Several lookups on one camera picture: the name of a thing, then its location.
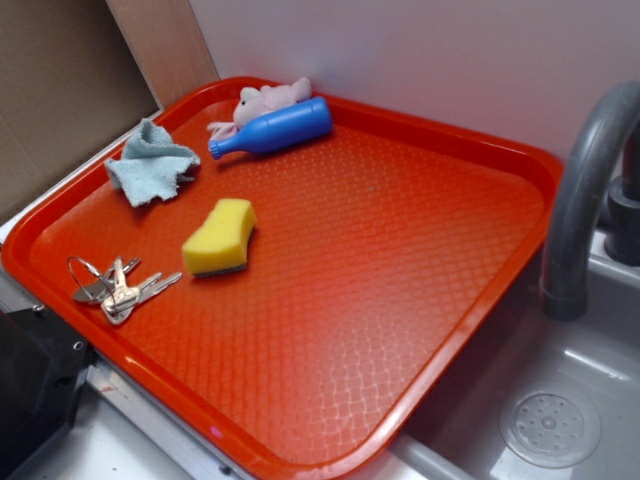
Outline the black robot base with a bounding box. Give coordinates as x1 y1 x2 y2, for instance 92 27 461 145
1 308 91 479

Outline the light blue cloth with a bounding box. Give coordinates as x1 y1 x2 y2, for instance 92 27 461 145
104 119 201 208

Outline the orange plastic tray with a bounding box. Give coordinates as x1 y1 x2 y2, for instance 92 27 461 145
2 77 562 479

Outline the yellow sponge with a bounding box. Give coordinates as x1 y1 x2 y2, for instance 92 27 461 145
182 198 257 276

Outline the blue plastic bottle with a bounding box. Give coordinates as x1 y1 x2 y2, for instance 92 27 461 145
208 97 333 160

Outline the pink plush toy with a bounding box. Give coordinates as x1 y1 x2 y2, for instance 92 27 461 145
207 77 312 141

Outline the silver key bunch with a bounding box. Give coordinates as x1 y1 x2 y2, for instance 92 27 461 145
66 256 182 326

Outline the grey sink faucet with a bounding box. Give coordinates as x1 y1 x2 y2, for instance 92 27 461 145
539 80 639 321

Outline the grey plastic sink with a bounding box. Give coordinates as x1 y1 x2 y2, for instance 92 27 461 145
390 233 639 479

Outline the brown cardboard panel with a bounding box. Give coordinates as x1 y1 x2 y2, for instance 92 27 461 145
1 1 218 221

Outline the dark grey faucet knob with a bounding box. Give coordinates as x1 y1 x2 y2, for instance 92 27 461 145
604 176 639 267

